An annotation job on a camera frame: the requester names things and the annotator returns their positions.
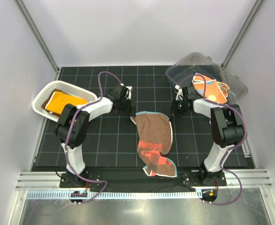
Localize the white perforated plastic basket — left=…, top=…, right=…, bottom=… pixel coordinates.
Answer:
left=32, top=81, right=97, bottom=122

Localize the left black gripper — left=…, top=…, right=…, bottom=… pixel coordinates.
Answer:
left=116, top=97, right=136, bottom=117

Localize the left aluminium frame post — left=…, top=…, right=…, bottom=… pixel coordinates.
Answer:
left=14, top=0, right=59, bottom=73

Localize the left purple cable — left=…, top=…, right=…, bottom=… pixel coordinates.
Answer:
left=64, top=71, right=125, bottom=204

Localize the white slotted cable duct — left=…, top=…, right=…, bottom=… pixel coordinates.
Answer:
left=26, top=190, right=202, bottom=200

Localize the pink brown towel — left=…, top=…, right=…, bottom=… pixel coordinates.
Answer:
left=130, top=111, right=177, bottom=178

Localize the purple cable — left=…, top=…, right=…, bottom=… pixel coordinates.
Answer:
left=176, top=75, right=250, bottom=206
left=64, top=71, right=125, bottom=204

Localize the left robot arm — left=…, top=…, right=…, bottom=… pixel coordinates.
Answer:
left=55, top=83, right=136, bottom=188

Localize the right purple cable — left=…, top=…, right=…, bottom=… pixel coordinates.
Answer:
left=176, top=75, right=250, bottom=206

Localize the orange polka dot towel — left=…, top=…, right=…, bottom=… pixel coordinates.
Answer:
left=192, top=74, right=230, bottom=104

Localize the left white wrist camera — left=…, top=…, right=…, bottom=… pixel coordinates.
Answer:
left=125, top=86, right=133, bottom=99

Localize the yellow blue patterned towel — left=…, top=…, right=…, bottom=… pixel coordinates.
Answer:
left=46, top=91, right=89, bottom=114

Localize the right aluminium frame post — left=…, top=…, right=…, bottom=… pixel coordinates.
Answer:
left=222, top=0, right=265, bottom=68

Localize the clear plastic storage bin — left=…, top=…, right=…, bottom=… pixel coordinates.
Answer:
left=165, top=52, right=248, bottom=104

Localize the aluminium frame post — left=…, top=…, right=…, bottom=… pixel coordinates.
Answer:
left=222, top=0, right=265, bottom=68
left=14, top=0, right=59, bottom=73

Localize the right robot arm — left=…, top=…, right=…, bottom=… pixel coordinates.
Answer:
left=170, top=85, right=247, bottom=186

